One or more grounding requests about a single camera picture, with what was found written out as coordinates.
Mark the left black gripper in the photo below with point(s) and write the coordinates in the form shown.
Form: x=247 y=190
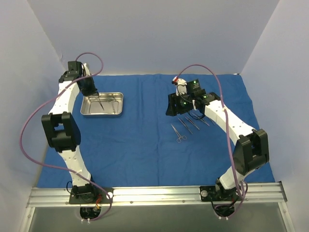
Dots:
x=90 y=90

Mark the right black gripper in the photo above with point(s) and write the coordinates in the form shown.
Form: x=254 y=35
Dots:
x=172 y=105

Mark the steel instrument tray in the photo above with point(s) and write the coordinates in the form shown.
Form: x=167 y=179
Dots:
x=91 y=107

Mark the steel hemostat clamp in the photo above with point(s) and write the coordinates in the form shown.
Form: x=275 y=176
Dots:
x=179 y=137

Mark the blue surgical drape cloth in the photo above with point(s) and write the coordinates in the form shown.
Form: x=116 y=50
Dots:
x=139 y=147

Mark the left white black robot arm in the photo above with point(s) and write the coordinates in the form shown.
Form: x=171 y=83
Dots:
x=62 y=132

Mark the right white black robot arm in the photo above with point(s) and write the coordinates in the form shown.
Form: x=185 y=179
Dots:
x=250 y=145

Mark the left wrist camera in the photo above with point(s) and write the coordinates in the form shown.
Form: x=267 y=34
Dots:
x=75 y=70

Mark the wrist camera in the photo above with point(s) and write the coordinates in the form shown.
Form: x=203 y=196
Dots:
x=75 y=70
x=183 y=87

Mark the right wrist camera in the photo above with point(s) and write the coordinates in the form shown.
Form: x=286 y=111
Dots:
x=183 y=87

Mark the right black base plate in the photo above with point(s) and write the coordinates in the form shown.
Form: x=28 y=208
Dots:
x=216 y=193

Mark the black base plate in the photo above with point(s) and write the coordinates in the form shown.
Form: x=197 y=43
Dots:
x=216 y=193
x=87 y=195

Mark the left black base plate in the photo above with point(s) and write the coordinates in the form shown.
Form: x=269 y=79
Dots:
x=87 y=195

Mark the aluminium front rail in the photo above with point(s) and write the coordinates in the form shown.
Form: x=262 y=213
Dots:
x=140 y=196

